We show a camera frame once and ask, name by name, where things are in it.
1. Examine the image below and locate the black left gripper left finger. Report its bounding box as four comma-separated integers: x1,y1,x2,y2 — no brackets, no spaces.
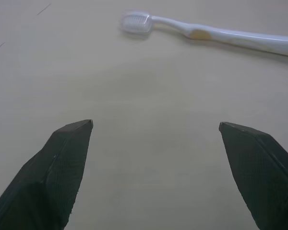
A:
0,119,94,230

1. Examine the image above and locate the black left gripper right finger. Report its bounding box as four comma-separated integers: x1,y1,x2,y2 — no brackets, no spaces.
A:
218,121,288,230

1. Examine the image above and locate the white toothbrush with clear cap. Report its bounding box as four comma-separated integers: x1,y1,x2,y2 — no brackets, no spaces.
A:
117,10,288,58

